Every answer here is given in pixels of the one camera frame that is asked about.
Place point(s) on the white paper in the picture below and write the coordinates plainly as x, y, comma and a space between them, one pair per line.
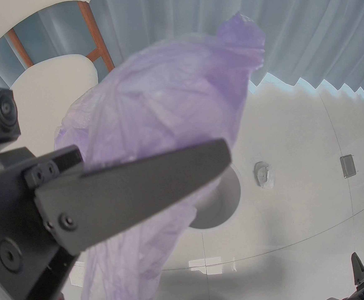
264, 175

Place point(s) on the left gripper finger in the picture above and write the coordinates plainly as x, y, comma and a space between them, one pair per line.
63, 159
122, 198

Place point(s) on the purple plastic bag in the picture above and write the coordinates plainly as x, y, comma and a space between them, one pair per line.
157, 105

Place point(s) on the white trash bin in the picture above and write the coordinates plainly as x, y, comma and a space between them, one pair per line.
219, 198

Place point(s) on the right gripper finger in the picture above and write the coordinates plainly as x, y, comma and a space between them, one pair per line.
359, 270

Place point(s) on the pale blue curtain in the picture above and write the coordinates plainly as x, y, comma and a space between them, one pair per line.
310, 27

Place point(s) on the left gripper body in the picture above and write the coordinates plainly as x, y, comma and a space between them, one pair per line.
10, 217

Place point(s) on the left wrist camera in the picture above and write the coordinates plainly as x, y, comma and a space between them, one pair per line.
0, 114

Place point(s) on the white cushioned wooden chair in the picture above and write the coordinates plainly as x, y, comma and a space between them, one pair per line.
50, 83

